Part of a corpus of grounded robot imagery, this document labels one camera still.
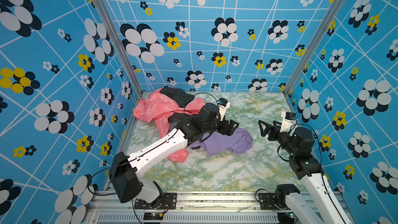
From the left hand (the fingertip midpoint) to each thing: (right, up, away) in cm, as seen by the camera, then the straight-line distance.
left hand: (233, 121), depth 71 cm
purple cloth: (+7, -14, +21) cm, 26 cm away
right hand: (+17, 0, +3) cm, 18 cm away
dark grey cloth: (-30, +13, +37) cm, 49 cm away
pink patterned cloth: (-38, +6, +25) cm, 46 cm away
